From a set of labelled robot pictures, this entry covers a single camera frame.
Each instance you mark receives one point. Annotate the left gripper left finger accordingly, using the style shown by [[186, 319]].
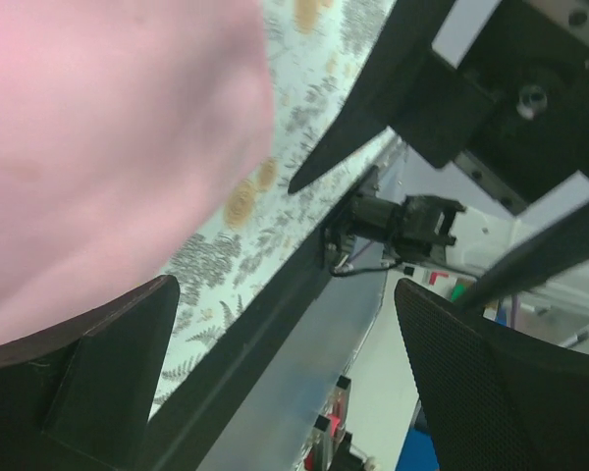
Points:
[[77, 396]]

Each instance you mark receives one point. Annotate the black table front edge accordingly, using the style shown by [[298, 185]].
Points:
[[263, 331]]

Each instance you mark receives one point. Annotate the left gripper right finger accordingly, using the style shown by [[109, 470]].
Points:
[[494, 398]]

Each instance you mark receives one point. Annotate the aluminium frame rail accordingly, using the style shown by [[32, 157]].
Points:
[[279, 363]]

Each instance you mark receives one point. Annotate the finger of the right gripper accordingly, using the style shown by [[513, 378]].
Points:
[[409, 88], [556, 249]]

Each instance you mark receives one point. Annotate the pink t shirt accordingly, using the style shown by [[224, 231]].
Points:
[[123, 126]]

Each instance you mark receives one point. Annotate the floral table mat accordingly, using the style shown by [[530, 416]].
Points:
[[315, 50]]

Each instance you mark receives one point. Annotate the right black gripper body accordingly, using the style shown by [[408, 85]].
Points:
[[533, 58]]

